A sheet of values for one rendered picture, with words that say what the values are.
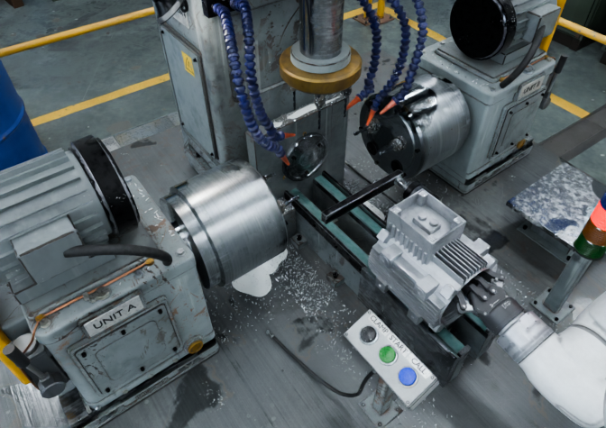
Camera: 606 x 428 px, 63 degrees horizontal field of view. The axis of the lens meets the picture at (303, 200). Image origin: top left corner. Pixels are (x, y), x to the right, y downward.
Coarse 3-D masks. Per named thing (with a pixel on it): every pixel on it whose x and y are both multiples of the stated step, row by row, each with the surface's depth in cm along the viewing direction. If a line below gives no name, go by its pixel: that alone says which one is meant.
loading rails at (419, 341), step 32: (288, 192) 136; (320, 192) 142; (320, 224) 128; (352, 224) 135; (384, 224) 128; (320, 256) 136; (352, 256) 121; (352, 288) 129; (384, 320) 119; (480, 320) 109; (416, 352) 114; (448, 352) 102; (480, 352) 113
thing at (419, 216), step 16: (416, 192) 105; (400, 208) 104; (416, 208) 106; (432, 208) 106; (448, 208) 102; (400, 224) 101; (416, 224) 103; (432, 224) 100; (448, 224) 103; (464, 224) 100; (400, 240) 103; (416, 240) 99; (432, 240) 96; (448, 240) 99; (416, 256) 102
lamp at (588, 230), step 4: (588, 220) 104; (588, 224) 104; (592, 224) 102; (584, 228) 105; (588, 228) 104; (592, 228) 102; (596, 228) 102; (584, 232) 105; (588, 232) 104; (592, 232) 103; (596, 232) 102; (600, 232) 101; (604, 232) 101; (584, 236) 105; (588, 236) 104; (592, 236) 103; (596, 236) 102; (600, 236) 102; (604, 236) 102; (588, 240) 104; (592, 240) 104; (596, 240) 103; (600, 240) 102; (604, 240) 102; (596, 244) 104; (600, 244) 103; (604, 244) 103
